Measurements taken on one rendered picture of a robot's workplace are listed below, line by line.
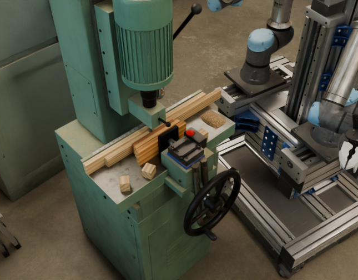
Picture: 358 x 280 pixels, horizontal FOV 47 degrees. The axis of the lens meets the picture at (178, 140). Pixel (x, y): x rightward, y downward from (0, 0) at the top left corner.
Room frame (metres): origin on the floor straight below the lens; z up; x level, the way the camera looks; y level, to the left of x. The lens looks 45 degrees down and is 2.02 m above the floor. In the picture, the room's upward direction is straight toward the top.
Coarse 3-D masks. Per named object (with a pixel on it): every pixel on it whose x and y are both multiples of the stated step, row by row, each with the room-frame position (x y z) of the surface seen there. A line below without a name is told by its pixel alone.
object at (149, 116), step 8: (136, 96) 1.20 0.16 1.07; (128, 104) 1.19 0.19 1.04; (136, 104) 1.15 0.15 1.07; (160, 104) 1.15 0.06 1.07; (136, 112) 1.15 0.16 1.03; (144, 112) 1.12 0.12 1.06; (152, 112) 1.11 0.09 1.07; (160, 112) 1.12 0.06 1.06; (144, 120) 1.12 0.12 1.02; (152, 120) 1.09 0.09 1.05; (152, 128) 1.09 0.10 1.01
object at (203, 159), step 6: (204, 162) 0.96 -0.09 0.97; (192, 168) 0.93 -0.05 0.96; (198, 168) 0.94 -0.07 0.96; (204, 168) 0.96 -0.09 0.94; (198, 174) 0.93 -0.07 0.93; (204, 174) 0.96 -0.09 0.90; (198, 180) 0.93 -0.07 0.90; (204, 180) 0.96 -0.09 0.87; (198, 186) 0.93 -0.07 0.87; (198, 210) 0.93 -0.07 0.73; (210, 216) 0.96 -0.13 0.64; (198, 222) 0.93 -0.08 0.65; (204, 222) 0.95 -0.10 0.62
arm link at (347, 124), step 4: (348, 116) 0.99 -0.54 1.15; (344, 120) 0.97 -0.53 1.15; (348, 120) 0.97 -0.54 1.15; (344, 124) 0.96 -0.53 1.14; (348, 124) 0.96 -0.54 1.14; (352, 124) 0.96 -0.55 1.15; (340, 128) 0.96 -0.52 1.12; (344, 128) 0.96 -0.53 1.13; (348, 128) 0.95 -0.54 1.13; (340, 132) 0.96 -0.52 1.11; (344, 132) 0.95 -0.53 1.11
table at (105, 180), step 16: (208, 128) 1.20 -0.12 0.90; (224, 128) 1.20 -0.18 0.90; (208, 144) 1.13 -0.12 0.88; (128, 160) 1.03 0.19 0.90; (160, 160) 1.03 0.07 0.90; (96, 176) 0.95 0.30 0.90; (112, 176) 0.95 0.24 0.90; (160, 176) 0.96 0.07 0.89; (112, 192) 0.88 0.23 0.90; (128, 192) 0.88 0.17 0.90; (144, 192) 0.91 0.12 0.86; (176, 192) 0.92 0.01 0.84
